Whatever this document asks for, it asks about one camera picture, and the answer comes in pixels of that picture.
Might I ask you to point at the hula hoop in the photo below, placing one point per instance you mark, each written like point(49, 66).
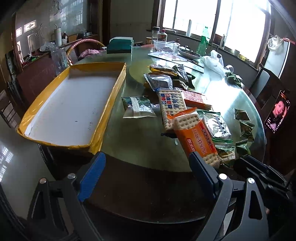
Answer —
point(81, 45)

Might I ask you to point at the clear green snack sachet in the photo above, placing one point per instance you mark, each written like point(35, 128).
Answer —
point(137, 107)

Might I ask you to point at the teal tissue box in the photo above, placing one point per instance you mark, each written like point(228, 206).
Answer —
point(119, 45)

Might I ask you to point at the pink cloth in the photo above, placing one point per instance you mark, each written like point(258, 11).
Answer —
point(88, 52)

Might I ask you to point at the green plastic bottle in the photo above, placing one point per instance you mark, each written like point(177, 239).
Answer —
point(202, 47)

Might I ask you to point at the printed paper mat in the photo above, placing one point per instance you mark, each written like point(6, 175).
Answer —
point(178, 60)

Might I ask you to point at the round cracker green pack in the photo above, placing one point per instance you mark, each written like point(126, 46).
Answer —
point(216, 126)

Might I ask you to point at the blue white cracker pack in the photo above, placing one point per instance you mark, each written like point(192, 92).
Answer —
point(171, 102)

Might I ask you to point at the yellow brown biscuit pack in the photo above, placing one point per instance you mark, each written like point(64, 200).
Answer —
point(164, 70)

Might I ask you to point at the red label bottle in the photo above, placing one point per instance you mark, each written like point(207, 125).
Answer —
point(162, 35)

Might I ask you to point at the white plastic bag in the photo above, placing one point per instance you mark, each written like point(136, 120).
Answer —
point(214, 62)

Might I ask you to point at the smartphone with video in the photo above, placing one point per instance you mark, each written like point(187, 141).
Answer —
point(278, 112)

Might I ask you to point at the metal dish with food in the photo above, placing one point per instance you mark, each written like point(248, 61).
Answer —
point(189, 54)

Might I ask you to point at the red orange cracker pack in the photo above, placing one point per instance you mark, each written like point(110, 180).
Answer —
point(193, 99)

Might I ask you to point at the dark green snack packet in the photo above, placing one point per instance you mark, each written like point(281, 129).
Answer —
point(241, 115)

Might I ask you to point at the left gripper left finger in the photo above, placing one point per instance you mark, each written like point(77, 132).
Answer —
point(45, 216)

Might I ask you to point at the green vegetable bundle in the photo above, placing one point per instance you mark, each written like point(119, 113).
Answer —
point(234, 79)

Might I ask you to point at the clear plastic food container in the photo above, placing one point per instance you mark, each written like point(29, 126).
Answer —
point(166, 47)

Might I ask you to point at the yellow cardboard tray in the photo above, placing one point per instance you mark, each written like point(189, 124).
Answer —
point(72, 112)

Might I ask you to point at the wooden chair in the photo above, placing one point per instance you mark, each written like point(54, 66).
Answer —
point(265, 85)

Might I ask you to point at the glass jar dark lid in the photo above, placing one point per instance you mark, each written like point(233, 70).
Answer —
point(155, 34)

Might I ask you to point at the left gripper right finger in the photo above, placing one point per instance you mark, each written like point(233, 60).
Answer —
point(238, 213)

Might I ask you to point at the white thermos bottle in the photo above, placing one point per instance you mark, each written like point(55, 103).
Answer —
point(58, 36)

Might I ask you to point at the silver foil snack bag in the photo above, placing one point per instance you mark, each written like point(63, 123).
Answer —
point(157, 82)

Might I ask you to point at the clear plastic cup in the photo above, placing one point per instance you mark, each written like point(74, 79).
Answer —
point(60, 61)

